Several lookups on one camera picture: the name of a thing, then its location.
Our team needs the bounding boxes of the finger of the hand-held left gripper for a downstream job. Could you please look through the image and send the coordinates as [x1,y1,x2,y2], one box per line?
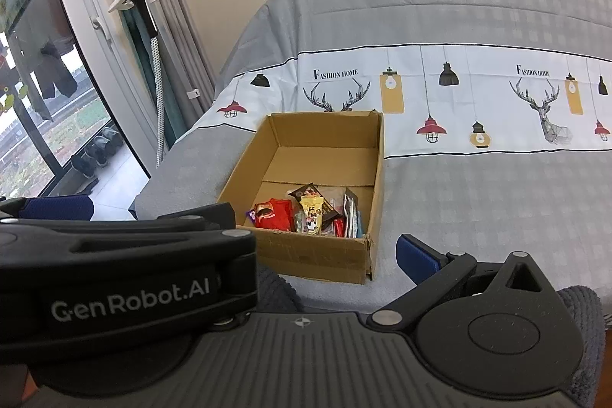
[0,195,95,223]
[0,202,259,269]

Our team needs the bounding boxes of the brown cardboard box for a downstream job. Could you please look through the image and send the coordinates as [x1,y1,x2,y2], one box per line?
[216,109,386,285]

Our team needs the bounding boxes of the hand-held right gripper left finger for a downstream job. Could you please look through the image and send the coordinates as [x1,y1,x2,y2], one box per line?
[210,314,252,328]

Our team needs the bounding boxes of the red snack bag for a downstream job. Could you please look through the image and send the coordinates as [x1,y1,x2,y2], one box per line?
[253,198,294,230]

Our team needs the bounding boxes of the black garment steamer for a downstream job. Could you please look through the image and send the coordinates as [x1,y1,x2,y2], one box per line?
[106,0,168,170]

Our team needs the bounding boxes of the dark hanging garment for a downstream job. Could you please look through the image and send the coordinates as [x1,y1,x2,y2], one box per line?
[16,37,80,122]

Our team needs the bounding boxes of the dark shoe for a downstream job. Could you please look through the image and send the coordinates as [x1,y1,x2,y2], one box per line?
[88,125,125,166]
[71,149,99,178]

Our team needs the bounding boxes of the glass balcony door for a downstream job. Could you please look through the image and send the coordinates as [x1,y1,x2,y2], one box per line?
[0,0,161,201]

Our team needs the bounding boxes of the silver snack packet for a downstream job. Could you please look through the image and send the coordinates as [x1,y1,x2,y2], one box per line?
[342,187,359,239]

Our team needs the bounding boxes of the yellow snack packet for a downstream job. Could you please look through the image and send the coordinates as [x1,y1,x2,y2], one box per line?
[287,182,341,237]

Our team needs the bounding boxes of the grey fleece cloth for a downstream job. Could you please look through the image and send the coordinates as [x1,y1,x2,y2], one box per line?
[258,267,605,407]

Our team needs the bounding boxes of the grey curtain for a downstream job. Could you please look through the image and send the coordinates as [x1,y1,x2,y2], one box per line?
[125,0,217,127]

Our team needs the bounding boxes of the dark green curtain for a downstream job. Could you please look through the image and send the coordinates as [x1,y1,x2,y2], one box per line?
[86,0,188,148]

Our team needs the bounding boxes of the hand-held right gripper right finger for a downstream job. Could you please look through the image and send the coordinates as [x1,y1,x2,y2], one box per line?
[366,233,555,333]

